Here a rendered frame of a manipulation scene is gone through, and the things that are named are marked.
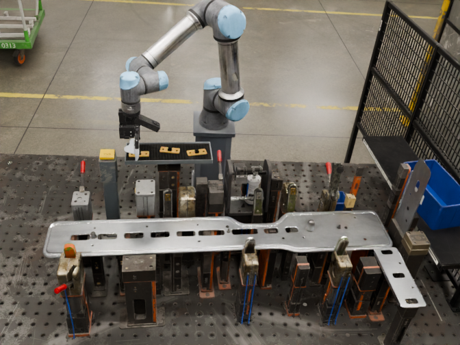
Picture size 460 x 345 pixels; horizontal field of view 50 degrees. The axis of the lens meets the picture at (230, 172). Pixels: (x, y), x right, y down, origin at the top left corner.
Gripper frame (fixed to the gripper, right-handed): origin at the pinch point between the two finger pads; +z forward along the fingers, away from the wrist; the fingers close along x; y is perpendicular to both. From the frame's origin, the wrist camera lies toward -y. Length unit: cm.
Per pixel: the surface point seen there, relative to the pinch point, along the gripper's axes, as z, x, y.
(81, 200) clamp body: 11.7, 17.7, 22.5
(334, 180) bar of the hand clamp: 4, 16, -82
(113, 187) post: 18.5, 1.9, 11.8
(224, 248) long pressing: 18, 41, -34
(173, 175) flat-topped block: 11.7, 2.2, -14.6
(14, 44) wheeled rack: 93, -321, 139
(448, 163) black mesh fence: 2, 8, -137
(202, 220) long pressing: 17.7, 24.6, -25.9
